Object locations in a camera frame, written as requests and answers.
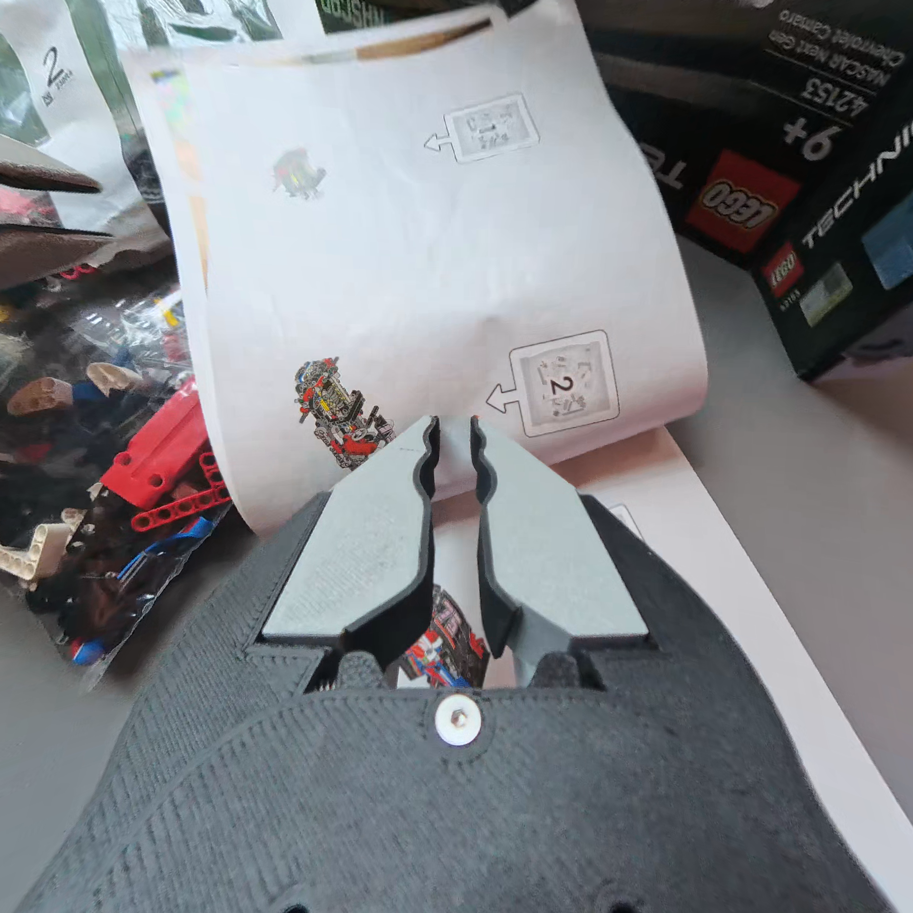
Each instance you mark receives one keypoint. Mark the clear bag with red beams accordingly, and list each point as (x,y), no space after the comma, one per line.
(107,499)

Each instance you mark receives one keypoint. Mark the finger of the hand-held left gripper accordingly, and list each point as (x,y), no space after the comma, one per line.
(43,168)
(50,257)

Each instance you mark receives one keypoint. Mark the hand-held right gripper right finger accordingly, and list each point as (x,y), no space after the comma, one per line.
(542,556)

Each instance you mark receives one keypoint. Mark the white lego instruction booklet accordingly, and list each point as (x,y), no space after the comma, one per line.
(428,249)

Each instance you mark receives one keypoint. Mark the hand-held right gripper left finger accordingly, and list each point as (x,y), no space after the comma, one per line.
(356,556)

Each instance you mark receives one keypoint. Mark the clear bag with white label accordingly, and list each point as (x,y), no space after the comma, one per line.
(57,71)

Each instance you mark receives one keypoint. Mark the black lego set box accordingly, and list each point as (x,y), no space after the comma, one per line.
(749,107)

